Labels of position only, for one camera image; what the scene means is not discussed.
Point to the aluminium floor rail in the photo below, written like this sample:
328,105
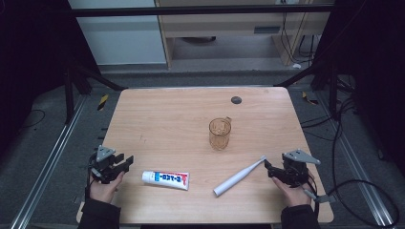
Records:
356,178
47,162

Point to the amber transparent cup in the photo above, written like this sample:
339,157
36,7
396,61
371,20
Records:
219,136

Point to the small white floor object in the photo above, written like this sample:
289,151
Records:
296,66

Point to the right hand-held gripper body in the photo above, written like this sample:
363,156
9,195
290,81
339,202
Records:
294,173

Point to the black horizontal frame bar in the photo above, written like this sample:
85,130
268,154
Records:
191,10

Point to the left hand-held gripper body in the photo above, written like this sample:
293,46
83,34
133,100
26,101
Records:
103,168

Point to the white electric toothbrush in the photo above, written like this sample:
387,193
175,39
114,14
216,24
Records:
237,178

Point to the white cabinet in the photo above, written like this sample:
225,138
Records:
121,38

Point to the grey tape piece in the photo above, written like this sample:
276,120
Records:
326,198
78,200

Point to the person's right hand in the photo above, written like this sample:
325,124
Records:
296,195

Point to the dark round table grommet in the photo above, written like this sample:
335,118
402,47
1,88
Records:
236,100

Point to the white toothpaste tube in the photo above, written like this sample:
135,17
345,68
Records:
165,180

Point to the person's left hand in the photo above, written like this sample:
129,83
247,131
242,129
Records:
102,191

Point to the yellow black striped tape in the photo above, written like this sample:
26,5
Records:
309,99
102,102

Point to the light wooden desk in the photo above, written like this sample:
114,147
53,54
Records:
223,24

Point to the dark curtain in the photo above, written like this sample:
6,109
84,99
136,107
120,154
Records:
375,79
31,63

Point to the black metal stand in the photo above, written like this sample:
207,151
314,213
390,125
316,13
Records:
332,92
68,95

